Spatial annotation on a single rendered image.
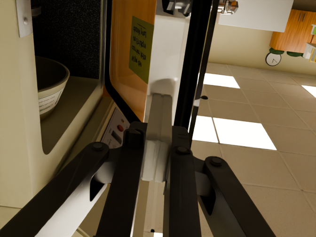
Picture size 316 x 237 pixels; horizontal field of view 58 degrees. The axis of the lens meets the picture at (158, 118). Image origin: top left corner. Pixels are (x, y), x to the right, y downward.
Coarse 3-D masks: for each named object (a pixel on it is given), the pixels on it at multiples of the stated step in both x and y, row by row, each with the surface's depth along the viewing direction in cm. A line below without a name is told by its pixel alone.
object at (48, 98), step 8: (40, 56) 45; (40, 64) 45; (48, 64) 44; (56, 64) 44; (40, 72) 45; (48, 72) 44; (56, 72) 43; (64, 72) 41; (40, 80) 45; (48, 80) 44; (56, 80) 43; (64, 80) 37; (40, 88) 45; (48, 88) 34; (56, 88) 36; (40, 96) 34; (48, 96) 35; (56, 96) 38; (40, 104) 35; (48, 104) 37; (40, 112) 36; (48, 112) 39; (40, 120) 38
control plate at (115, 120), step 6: (114, 114) 53; (120, 114) 55; (114, 120) 52; (120, 120) 54; (126, 120) 56; (108, 126) 48; (114, 126) 50; (126, 126) 54; (108, 132) 47; (120, 132) 51; (102, 138) 45; (108, 138) 46; (114, 138) 48; (108, 144) 45
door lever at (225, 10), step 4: (220, 0) 28; (224, 0) 28; (228, 0) 28; (232, 0) 28; (220, 4) 28; (224, 4) 28; (228, 4) 28; (232, 4) 29; (236, 4) 29; (220, 8) 28; (224, 8) 29; (228, 8) 29; (232, 8) 29; (236, 8) 29; (220, 12) 29; (224, 12) 29; (228, 12) 29; (232, 12) 29
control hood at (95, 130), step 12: (96, 108) 53; (108, 108) 53; (96, 120) 48; (108, 120) 50; (84, 132) 44; (96, 132) 45; (84, 144) 41; (72, 156) 38; (144, 192) 46; (96, 204) 35; (144, 204) 44; (96, 216) 34; (144, 216) 43; (84, 228) 31; (96, 228) 33
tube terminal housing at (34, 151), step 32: (0, 0) 20; (0, 32) 21; (0, 64) 23; (32, 64) 25; (0, 96) 24; (32, 96) 26; (64, 96) 46; (96, 96) 52; (0, 128) 25; (32, 128) 27; (64, 128) 37; (0, 160) 27; (32, 160) 27; (64, 160) 38; (0, 192) 29; (32, 192) 28; (0, 224) 31
